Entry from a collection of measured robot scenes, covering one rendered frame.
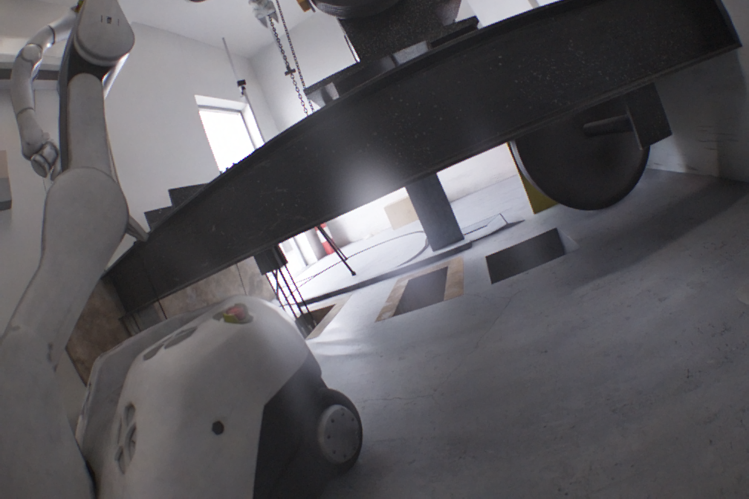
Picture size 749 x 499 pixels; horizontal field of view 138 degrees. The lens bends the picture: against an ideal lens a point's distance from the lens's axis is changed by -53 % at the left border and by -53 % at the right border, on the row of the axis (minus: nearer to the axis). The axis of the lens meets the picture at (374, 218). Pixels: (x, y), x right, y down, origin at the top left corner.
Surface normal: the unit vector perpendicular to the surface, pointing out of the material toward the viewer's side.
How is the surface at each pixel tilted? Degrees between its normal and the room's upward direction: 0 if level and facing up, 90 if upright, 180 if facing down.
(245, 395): 91
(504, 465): 0
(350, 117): 90
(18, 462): 90
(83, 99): 90
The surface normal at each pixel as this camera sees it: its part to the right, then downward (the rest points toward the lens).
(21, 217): 0.87, -0.37
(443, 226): -0.37, 0.24
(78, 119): 0.78, -0.32
